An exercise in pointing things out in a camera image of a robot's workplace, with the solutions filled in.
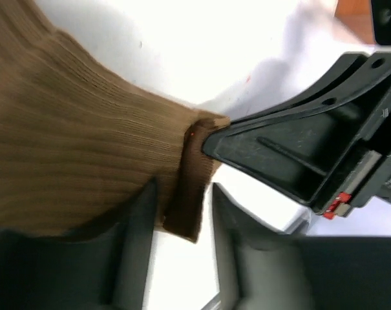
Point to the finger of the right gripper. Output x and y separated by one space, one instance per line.
313 148

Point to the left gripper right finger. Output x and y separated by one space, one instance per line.
261 269

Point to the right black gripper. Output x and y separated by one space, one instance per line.
380 179

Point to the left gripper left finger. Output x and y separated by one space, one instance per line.
102 264

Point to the brown sock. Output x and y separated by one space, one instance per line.
76 139

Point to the orange compartment organizer box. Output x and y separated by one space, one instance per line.
357 17

